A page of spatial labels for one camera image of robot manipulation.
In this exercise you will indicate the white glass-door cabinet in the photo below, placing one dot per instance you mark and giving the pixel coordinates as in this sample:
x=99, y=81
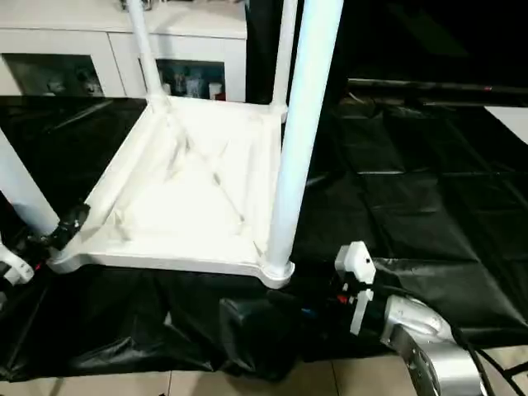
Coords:
x=62, y=37

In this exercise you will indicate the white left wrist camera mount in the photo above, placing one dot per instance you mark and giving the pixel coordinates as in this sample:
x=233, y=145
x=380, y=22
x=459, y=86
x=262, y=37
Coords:
x=14, y=266

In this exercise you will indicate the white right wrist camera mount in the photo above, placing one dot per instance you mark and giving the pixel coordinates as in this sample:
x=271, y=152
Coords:
x=356, y=268

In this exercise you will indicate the black furniture unit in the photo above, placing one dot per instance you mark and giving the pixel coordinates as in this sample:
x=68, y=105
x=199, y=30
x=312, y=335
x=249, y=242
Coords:
x=412, y=37

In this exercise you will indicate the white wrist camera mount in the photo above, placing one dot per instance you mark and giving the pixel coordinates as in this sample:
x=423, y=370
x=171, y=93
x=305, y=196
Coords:
x=14, y=266
x=356, y=268

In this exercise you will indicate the white plastic table top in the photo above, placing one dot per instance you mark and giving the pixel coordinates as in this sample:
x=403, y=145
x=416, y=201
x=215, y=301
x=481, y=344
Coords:
x=185, y=198

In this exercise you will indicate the black work mat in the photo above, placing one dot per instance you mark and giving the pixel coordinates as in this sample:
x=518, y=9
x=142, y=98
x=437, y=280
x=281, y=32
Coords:
x=412, y=206

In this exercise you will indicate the white flat board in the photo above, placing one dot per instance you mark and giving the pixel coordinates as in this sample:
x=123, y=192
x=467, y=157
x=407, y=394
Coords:
x=509, y=123

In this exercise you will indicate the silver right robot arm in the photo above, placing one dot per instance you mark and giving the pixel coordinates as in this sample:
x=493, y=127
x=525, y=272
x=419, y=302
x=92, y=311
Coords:
x=433, y=350

